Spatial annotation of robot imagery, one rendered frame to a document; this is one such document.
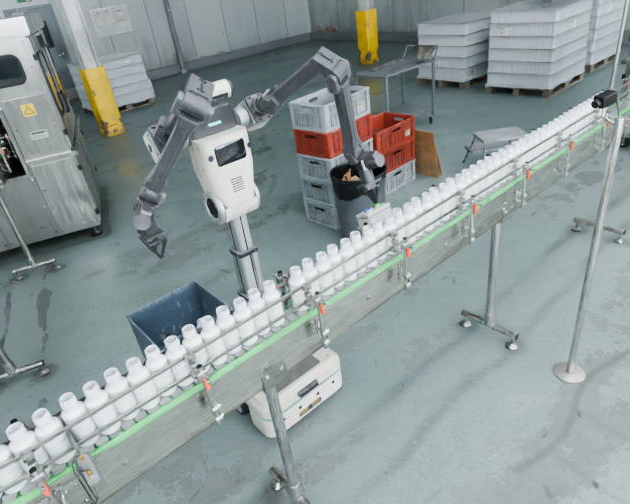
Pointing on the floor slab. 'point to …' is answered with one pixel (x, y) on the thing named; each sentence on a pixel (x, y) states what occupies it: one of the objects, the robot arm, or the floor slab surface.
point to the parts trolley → (402, 83)
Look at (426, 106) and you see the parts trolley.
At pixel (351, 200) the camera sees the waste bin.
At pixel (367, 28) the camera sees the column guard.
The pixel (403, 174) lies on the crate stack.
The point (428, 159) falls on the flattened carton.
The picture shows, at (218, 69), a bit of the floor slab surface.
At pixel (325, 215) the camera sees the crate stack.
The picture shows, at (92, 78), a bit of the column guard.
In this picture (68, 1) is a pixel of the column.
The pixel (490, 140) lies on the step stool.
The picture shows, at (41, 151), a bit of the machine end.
